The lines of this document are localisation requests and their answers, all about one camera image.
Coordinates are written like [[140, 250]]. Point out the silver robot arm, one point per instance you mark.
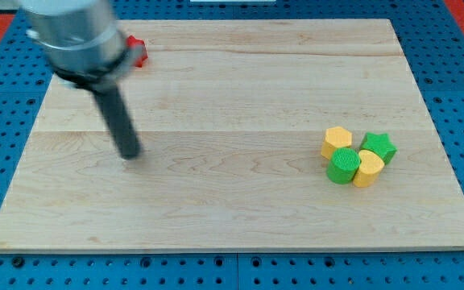
[[82, 40]]

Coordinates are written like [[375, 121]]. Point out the green star block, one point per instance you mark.
[[381, 145]]

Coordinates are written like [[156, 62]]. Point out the wooden board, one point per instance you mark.
[[232, 116]]

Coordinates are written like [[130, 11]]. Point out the yellow hexagon block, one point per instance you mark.
[[335, 138]]

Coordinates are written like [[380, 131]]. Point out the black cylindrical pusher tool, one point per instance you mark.
[[115, 114]]

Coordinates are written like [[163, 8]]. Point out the green cylinder block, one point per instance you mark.
[[343, 165]]

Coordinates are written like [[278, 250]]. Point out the yellow heart block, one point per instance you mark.
[[369, 169]]

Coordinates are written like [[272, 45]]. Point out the red block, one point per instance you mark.
[[138, 50]]

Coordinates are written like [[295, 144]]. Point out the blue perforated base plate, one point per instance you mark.
[[432, 36]]

